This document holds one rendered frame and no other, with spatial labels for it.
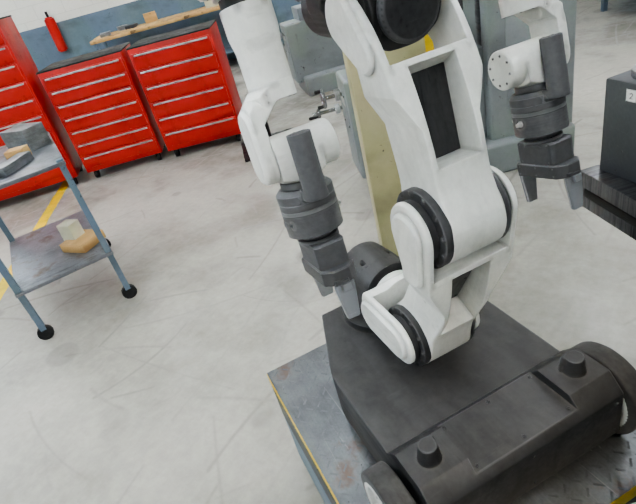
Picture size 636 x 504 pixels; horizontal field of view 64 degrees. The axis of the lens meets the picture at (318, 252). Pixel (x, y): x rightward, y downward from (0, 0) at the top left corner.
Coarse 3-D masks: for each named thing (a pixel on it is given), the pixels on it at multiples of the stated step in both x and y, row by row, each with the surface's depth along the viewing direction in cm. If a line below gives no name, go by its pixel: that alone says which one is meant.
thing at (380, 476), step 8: (376, 464) 99; (384, 464) 97; (368, 472) 97; (376, 472) 95; (384, 472) 95; (392, 472) 94; (368, 480) 95; (376, 480) 93; (384, 480) 93; (392, 480) 92; (400, 480) 92; (368, 488) 101; (376, 488) 92; (384, 488) 91; (392, 488) 91; (400, 488) 91; (368, 496) 103; (376, 496) 100; (384, 496) 90; (392, 496) 90; (400, 496) 90; (408, 496) 90
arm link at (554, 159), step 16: (544, 112) 84; (560, 112) 84; (528, 128) 86; (544, 128) 85; (560, 128) 85; (528, 144) 89; (544, 144) 86; (560, 144) 86; (528, 160) 91; (544, 160) 88; (560, 160) 86; (576, 160) 86; (528, 176) 93; (544, 176) 89; (560, 176) 86
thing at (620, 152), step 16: (608, 80) 93; (624, 80) 90; (608, 96) 94; (624, 96) 91; (608, 112) 95; (624, 112) 92; (608, 128) 97; (624, 128) 93; (608, 144) 98; (624, 144) 95; (608, 160) 100; (624, 160) 96; (624, 176) 97
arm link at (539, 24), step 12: (516, 0) 80; (528, 0) 79; (540, 0) 80; (552, 0) 80; (504, 12) 82; (516, 12) 80; (528, 12) 85; (540, 12) 82; (552, 12) 81; (528, 24) 87; (540, 24) 85; (552, 24) 82; (564, 24) 82; (564, 36) 82
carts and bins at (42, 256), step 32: (32, 128) 267; (0, 160) 269; (32, 160) 254; (0, 224) 304; (64, 224) 275; (96, 224) 258; (32, 256) 284; (64, 256) 275; (96, 256) 266; (32, 288) 253; (128, 288) 279
